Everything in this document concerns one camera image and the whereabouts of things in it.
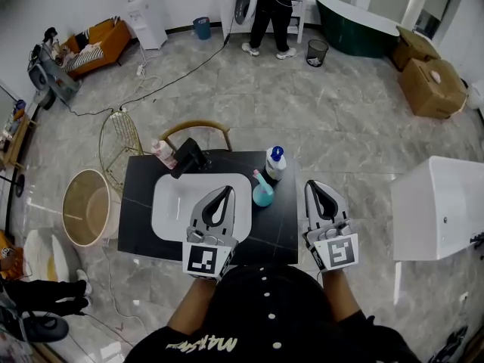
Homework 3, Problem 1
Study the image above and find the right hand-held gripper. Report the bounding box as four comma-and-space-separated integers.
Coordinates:
302, 180, 360, 272

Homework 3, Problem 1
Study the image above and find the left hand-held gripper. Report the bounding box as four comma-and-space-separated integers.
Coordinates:
182, 185, 240, 281

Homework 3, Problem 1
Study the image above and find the teal spray bottle pink nozzle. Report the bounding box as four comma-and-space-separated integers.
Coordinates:
251, 169, 275, 208

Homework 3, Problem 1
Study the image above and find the person's left forearm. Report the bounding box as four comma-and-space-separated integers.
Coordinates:
166, 276, 219, 337

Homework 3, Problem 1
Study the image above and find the person's right forearm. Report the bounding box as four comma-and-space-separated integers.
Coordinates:
321, 268, 363, 323

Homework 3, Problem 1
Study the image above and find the white pump bottle blue cap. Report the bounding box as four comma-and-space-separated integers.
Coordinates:
264, 145, 287, 182

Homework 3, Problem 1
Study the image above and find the white sink basin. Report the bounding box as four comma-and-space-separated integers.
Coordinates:
150, 172, 253, 242

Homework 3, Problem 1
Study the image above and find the black faucet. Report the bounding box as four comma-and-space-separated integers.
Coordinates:
169, 137, 209, 180

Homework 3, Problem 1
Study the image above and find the wooden chair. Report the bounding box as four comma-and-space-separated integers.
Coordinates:
159, 119, 233, 154

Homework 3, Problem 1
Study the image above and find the white cabinet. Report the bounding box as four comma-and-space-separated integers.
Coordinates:
389, 155, 484, 262

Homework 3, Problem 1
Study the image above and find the person's black shirt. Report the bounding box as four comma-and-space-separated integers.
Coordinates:
123, 264, 421, 363

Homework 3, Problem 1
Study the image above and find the round beige laundry basket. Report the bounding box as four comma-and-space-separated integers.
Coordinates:
60, 168, 123, 248

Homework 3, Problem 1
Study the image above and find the black mesh wastebasket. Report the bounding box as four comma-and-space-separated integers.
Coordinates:
305, 39, 330, 69

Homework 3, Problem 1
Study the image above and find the large cardboard box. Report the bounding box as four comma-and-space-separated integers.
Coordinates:
399, 57, 469, 120

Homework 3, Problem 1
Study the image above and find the dark green bathtub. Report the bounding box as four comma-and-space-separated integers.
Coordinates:
314, 0, 401, 60

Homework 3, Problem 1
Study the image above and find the small cardboard box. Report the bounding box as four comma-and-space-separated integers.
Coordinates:
391, 25, 442, 72

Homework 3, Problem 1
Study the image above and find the blue bin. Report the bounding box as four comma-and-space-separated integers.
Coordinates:
192, 16, 213, 41

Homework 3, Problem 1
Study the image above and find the orange sofa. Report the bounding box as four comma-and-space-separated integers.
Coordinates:
59, 17, 132, 80

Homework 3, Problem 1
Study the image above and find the black stool base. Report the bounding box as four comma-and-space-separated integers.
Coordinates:
20, 311, 70, 344

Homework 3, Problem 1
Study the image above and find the white water dispenser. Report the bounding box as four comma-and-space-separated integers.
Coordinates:
120, 0, 169, 51

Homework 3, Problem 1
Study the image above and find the grey machine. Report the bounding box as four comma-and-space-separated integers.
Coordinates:
26, 42, 81, 104

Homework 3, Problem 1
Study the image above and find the wooden shelf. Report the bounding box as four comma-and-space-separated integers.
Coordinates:
0, 99, 38, 170

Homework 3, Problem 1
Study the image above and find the gold wire basket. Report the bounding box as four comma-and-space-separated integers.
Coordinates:
98, 110, 145, 193

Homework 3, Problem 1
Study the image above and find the black cable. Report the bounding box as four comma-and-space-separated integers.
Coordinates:
56, 13, 243, 117

